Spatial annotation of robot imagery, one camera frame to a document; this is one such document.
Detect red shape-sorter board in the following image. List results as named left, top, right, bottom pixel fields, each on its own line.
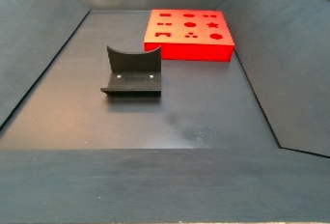
left=143, top=10, right=235, bottom=62

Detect black curved holder bracket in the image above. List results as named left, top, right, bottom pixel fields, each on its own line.
left=100, top=47, right=163, bottom=95

